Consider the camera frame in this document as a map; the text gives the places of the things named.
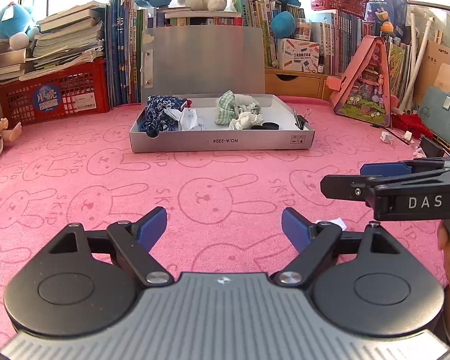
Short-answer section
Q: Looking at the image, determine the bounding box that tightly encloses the row of shelf books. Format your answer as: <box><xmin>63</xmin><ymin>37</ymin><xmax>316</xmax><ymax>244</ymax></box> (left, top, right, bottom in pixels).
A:
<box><xmin>233</xmin><ymin>0</ymin><xmax>362</xmax><ymax>75</ymax></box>

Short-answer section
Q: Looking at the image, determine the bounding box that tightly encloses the wooden drawer shelf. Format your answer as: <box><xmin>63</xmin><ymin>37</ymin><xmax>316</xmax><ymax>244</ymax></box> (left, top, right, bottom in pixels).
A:
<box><xmin>265</xmin><ymin>67</ymin><xmax>332</xmax><ymax>101</ymax></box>

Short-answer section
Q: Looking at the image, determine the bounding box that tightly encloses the black binder clip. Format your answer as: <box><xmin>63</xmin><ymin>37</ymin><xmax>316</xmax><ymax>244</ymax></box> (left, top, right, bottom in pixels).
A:
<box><xmin>292</xmin><ymin>108</ymin><xmax>312</xmax><ymax>131</ymax></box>

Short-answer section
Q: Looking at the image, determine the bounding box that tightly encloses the silver open file box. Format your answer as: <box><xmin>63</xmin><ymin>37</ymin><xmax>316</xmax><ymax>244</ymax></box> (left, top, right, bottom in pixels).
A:
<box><xmin>129</xmin><ymin>25</ymin><xmax>314</xmax><ymax>153</ymax></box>

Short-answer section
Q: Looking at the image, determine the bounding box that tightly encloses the small white paper cube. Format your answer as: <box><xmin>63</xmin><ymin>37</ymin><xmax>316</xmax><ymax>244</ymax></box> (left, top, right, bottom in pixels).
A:
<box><xmin>380</xmin><ymin>132</ymin><xmax>393</xmax><ymax>145</ymax></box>

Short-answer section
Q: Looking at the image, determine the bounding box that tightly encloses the blue floral fabric pouch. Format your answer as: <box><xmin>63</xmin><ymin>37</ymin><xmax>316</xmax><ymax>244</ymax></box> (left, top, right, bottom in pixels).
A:
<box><xmin>137</xmin><ymin>95</ymin><xmax>187</xmax><ymax>138</ymax></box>

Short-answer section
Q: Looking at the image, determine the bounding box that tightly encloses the white fluffy plush toy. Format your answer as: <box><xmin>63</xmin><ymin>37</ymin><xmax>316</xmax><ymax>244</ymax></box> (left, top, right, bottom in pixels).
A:
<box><xmin>235</xmin><ymin>94</ymin><xmax>260</xmax><ymax>109</ymax></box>

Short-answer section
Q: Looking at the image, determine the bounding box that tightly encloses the green checkered cloth bundle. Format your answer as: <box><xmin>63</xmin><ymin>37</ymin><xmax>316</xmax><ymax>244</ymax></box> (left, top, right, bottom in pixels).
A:
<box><xmin>215</xmin><ymin>90</ymin><xmax>262</xmax><ymax>127</ymax></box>

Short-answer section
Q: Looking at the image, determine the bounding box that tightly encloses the black round cap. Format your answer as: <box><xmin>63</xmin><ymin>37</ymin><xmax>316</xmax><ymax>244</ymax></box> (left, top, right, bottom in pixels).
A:
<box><xmin>251</xmin><ymin>122</ymin><xmax>280</xmax><ymax>131</ymax></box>

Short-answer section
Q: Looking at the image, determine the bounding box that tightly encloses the row of blue books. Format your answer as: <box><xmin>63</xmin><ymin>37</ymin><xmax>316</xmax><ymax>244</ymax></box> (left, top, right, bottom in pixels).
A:
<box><xmin>104</xmin><ymin>0</ymin><xmax>157</xmax><ymax>108</ymax></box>

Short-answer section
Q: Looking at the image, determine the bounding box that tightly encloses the stack of books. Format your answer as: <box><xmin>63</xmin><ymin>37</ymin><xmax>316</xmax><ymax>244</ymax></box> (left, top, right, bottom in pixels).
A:
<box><xmin>0</xmin><ymin>1</ymin><xmax>105</xmax><ymax>85</ymax></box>

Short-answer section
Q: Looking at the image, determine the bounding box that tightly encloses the blue cat plush left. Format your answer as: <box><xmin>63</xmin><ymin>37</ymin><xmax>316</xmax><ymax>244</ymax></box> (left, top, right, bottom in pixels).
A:
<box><xmin>0</xmin><ymin>2</ymin><xmax>40</xmax><ymax>50</ymax></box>

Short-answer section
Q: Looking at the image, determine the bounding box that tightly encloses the white paper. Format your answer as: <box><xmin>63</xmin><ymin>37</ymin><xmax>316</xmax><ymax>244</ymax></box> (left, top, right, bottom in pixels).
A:
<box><xmin>165</xmin><ymin>108</ymin><xmax>206</xmax><ymax>132</ymax></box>

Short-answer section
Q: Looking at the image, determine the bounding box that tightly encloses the pencil pattern white box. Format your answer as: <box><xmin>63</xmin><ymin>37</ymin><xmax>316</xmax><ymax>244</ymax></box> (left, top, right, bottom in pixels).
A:
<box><xmin>278</xmin><ymin>38</ymin><xmax>320</xmax><ymax>73</ymax></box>

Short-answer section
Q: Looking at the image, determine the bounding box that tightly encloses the cream lace scrunchie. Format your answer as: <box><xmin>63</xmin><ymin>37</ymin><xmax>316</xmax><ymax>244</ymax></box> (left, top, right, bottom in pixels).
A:
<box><xmin>229</xmin><ymin>111</ymin><xmax>263</xmax><ymax>131</ymax></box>

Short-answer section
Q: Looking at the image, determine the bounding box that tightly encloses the pink bunny pattern blanket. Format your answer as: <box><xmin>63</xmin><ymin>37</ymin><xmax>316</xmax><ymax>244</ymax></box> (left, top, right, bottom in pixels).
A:
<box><xmin>0</xmin><ymin>95</ymin><xmax>450</xmax><ymax>350</ymax></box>

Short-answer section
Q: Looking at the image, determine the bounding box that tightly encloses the pink triangular toy house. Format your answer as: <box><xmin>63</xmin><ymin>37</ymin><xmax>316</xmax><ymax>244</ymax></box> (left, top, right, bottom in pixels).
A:
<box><xmin>326</xmin><ymin>36</ymin><xmax>392</xmax><ymax>128</ymax></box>

